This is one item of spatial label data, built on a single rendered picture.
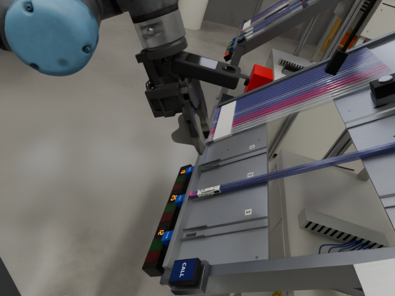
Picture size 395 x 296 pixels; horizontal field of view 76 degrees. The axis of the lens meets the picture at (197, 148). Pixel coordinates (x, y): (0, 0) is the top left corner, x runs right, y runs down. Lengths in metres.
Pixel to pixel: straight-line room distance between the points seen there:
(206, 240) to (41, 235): 1.02
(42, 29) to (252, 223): 0.43
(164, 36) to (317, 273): 0.41
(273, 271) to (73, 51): 0.39
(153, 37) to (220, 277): 0.40
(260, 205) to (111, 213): 1.05
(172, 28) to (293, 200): 0.70
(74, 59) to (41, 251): 1.19
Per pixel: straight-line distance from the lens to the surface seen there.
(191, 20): 4.56
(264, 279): 0.46
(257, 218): 0.51
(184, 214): 0.60
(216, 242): 0.53
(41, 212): 1.52
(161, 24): 0.42
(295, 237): 0.84
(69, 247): 1.39
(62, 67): 0.30
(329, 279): 0.45
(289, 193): 0.95
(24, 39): 0.30
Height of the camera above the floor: 1.22
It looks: 39 degrees down
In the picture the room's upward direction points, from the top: 18 degrees clockwise
